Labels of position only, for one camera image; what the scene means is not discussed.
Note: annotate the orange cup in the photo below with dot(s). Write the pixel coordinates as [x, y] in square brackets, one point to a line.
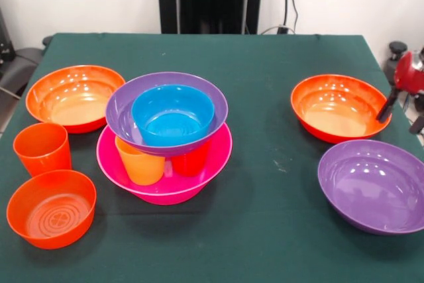
[43, 157]

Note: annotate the black side stand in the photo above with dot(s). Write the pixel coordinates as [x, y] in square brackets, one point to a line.
[10, 77]

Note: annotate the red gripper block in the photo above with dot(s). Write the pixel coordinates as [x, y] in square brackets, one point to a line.
[409, 79]

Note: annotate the blue bowl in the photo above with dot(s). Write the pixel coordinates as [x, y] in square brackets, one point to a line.
[172, 120]

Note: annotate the red cup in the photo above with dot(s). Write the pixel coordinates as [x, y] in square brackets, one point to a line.
[190, 165]

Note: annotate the yellow cup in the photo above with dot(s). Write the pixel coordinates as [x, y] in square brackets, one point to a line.
[142, 167]

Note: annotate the black pedestal leg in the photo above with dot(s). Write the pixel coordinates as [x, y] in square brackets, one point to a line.
[395, 51]
[28, 59]

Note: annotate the large pink bowl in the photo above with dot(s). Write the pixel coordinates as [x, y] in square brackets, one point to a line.
[172, 192]

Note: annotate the small orange bowl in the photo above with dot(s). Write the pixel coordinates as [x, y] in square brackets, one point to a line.
[49, 216]

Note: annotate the large orange bowl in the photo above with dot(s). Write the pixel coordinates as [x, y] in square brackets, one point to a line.
[341, 110]
[63, 97]

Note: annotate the purple bowl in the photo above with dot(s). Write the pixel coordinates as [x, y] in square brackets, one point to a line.
[371, 187]
[119, 120]

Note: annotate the dark green tablecloth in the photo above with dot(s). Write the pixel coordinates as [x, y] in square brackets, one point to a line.
[212, 240]

